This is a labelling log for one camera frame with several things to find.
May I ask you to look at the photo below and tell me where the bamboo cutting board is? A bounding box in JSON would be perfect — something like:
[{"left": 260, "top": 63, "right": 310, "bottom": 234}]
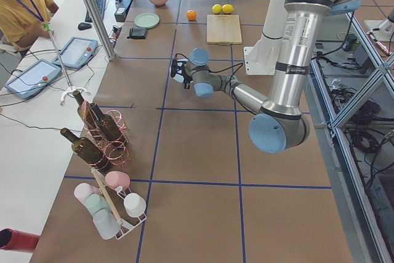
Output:
[{"left": 206, "top": 14, "right": 243, "bottom": 45}]

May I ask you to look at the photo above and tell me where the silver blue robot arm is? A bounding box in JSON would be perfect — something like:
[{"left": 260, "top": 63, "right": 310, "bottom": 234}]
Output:
[{"left": 170, "top": 0, "right": 361, "bottom": 153}]

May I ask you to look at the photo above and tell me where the dark green wine bottle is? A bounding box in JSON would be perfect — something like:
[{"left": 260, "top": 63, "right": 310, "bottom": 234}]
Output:
[{"left": 60, "top": 127, "right": 113, "bottom": 173}]

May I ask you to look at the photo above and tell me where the red cylinder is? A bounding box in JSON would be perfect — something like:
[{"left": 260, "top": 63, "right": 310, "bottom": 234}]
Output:
[{"left": 1, "top": 229, "right": 41, "bottom": 253}]

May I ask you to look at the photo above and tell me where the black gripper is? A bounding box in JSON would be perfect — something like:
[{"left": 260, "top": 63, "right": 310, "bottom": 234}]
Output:
[{"left": 171, "top": 59, "right": 193, "bottom": 90}]

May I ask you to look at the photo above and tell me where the light green plate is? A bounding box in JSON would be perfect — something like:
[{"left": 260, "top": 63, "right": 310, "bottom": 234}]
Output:
[{"left": 134, "top": 12, "right": 160, "bottom": 29}]

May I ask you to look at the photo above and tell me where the person in yellow shirt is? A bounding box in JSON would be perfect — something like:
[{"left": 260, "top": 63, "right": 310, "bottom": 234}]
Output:
[{"left": 1, "top": 0, "right": 58, "bottom": 52}]

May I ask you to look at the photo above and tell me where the dark grey folded cloth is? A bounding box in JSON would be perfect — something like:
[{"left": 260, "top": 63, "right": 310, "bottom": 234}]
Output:
[{"left": 127, "top": 27, "right": 148, "bottom": 39}]

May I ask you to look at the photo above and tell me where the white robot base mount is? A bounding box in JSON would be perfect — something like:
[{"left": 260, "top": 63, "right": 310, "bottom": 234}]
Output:
[{"left": 244, "top": 0, "right": 297, "bottom": 75}]

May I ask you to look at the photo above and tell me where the light blue plate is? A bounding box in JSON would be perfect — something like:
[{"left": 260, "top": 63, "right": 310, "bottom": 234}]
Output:
[{"left": 171, "top": 59, "right": 190, "bottom": 84}]

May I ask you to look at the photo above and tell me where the metal reaching stick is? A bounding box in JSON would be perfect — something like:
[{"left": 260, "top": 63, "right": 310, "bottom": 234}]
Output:
[{"left": 43, "top": 22, "right": 91, "bottom": 106}]

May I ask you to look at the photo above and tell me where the mint green cup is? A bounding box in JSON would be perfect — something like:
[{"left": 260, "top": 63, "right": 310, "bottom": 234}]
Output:
[{"left": 84, "top": 193, "right": 110, "bottom": 216}]

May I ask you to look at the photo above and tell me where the white wire cup rack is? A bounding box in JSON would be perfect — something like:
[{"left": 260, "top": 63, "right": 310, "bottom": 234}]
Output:
[{"left": 89, "top": 167, "right": 148, "bottom": 241}]

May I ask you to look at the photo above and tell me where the black computer mouse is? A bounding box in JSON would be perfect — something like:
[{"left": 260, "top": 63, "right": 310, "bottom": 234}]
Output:
[{"left": 78, "top": 22, "right": 92, "bottom": 31}]

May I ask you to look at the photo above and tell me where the blue teach pendant tablet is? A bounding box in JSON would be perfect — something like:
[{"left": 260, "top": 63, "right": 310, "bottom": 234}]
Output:
[{"left": 5, "top": 59, "right": 61, "bottom": 99}]

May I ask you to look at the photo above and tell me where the grey white cup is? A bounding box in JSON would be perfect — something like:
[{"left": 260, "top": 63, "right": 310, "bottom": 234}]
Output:
[{"left": 93, "top": 209, "right": 121, "bottom": 240}]

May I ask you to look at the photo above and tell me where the black keyboard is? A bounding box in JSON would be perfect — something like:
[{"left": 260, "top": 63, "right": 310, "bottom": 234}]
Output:
[{"left": 84, "top": 0, "right": 107, "bottom": 23}]

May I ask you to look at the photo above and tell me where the orange mandarin fruit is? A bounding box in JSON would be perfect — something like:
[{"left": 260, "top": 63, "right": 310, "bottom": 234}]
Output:
[{"left": 187, "top": 10, "right": 197, "bottom": 21}]

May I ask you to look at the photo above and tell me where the aluminium frame post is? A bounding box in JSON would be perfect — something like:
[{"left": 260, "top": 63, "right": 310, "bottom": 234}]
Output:
[{"left": 83, "top": 0, "right": 116, "bottom": 61}]

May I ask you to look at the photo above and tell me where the copper wire bottle rack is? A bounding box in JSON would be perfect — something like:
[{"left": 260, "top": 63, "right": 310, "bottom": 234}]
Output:
[{"left": 78, "top": 100, "right": 130, "bottom": 168}]

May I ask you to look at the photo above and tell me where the yellow lemon far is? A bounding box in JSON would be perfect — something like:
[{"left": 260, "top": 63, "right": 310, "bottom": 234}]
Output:
[{"left": 222, "top": 4, "right": 234, "bottom": 14}]

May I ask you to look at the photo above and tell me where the pale pink cup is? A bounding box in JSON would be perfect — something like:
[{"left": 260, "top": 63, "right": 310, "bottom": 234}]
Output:
[{"left": 74, "top": 183, "right": 101, "bottom": 206}]

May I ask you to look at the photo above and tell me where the yellow lemon near board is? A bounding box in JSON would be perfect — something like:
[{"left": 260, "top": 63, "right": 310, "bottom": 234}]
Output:
[{"left": 212, "top": 4, "right": 222, "bottom": 15}]

